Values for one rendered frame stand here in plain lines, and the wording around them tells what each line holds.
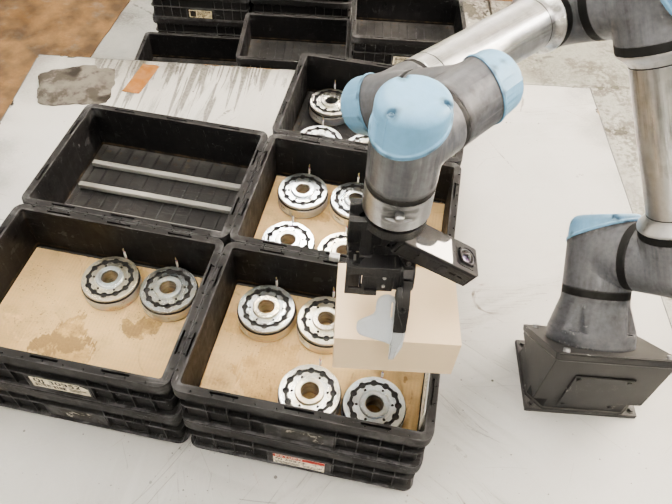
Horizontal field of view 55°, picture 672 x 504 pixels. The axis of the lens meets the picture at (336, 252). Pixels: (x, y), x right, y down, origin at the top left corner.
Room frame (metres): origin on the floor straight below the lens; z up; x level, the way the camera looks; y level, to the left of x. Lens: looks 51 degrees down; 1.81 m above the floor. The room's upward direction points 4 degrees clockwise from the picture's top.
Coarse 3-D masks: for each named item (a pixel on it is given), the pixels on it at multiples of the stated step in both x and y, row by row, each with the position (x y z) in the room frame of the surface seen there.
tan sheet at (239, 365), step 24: (240, 288) 0.69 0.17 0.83; (264, 312) 0.64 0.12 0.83; (240, 336) 0.59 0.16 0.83; (288, 336) 0.60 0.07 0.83; (216, 360) 0.54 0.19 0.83; (240, 360) 0.54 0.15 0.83; (264, 360) 0.54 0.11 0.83; (288, 360) 0.55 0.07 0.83; (312, 360) 0.55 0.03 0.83; (216, 384) 0.49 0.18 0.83; (240, 384) 0.50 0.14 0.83; (264, 384) 0.50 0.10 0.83; (408, 384) 0.52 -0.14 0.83; (408, 408) 0.47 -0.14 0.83
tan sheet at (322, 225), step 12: (276, 180) 0.98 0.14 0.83; (276, 192) 0.95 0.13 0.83; (276, 204) 0.91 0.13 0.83; (432, 204) 0.94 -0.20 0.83; (444, 204) 0.95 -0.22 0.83; (264, 216) 0.88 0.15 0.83; (276, 216) 0.88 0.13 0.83; (288, 216) 0.88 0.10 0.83; (324, 216) 0.89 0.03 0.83; (432, 216) 0.91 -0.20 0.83; (264, 228) 0.84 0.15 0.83; (312, 228) 0.85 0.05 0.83; (324, 228) 0.86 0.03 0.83; (336, 228) 0.86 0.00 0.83
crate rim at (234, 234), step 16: (272, 144) 0.99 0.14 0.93; (304, 144) 1.00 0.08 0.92; (320, 144) 1.00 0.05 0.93; (336, 144) 1.00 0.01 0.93; (256, 176) 0.89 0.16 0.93; (240, 208) 0.80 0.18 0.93; (240, 224) 0.76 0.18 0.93; (448, 224) 0.80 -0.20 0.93; (240, 240) 0.73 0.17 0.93; (256, 240) 0.73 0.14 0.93; (320, 256) 0.70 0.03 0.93
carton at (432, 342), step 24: (336, 288) 0.53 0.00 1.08; (432, 288) 0.51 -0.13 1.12; (336, 312) 0.46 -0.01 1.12; (360, 312) 0.46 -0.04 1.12; (432, 312) 0.47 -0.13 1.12; (456, 312) 0.47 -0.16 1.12; (336, 336) 0.42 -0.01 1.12; (360, 336) 0.43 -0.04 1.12; (408, 336) 0.43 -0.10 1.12; (432, 336) 0.43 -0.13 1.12; (456, 336) 0.44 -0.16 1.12; (336, 360) 0.42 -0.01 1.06; (360, 360) 0.42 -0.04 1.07; (384, 360) 0.42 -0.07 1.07; (408, 360) 0.42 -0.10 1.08; (432, 360) 0.42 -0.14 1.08
